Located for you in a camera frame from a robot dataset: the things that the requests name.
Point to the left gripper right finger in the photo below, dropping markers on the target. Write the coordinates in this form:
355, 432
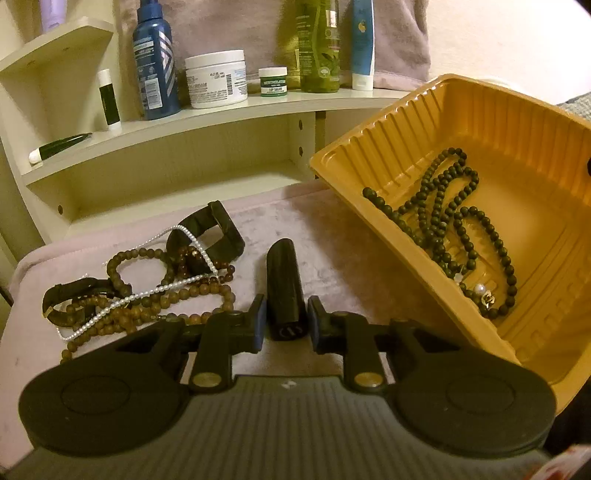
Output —
352, 337

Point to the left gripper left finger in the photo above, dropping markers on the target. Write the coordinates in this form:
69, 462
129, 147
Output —
225, 335

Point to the black cylinder case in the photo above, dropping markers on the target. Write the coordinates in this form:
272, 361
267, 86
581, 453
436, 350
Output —
286, 314

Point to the black smart watch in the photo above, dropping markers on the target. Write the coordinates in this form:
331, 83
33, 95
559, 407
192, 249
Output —
214, 229

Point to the orange plastic tray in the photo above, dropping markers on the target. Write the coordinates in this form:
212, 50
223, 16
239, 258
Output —
484, 194

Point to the cream wooden shelf unit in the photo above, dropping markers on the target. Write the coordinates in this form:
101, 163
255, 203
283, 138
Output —
49, 91

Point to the white cream jar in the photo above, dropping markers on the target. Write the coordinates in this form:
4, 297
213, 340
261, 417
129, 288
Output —
216, 79

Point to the small green-label jar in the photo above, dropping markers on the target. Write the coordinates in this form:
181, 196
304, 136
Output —
273, 81

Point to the dark green small tube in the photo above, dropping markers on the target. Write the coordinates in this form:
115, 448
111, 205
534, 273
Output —
50, 149

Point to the black white lip balm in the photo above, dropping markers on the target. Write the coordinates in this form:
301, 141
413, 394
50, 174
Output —
108, 100

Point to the blue spray bottle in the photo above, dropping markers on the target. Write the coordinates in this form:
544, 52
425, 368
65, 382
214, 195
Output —
154, 60

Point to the pink hanging towel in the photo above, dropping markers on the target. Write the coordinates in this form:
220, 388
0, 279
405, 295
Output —
267, 32

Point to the blue white tube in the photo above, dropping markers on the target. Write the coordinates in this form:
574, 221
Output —
363, 45

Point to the green olive spray bottle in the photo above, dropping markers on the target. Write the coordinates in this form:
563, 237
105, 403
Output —
317, 24

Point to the grey checked pillow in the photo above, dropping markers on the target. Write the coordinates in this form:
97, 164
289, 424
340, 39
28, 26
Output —
579, 106

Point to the purple tube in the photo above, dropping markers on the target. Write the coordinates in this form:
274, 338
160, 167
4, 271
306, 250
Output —
53, 14

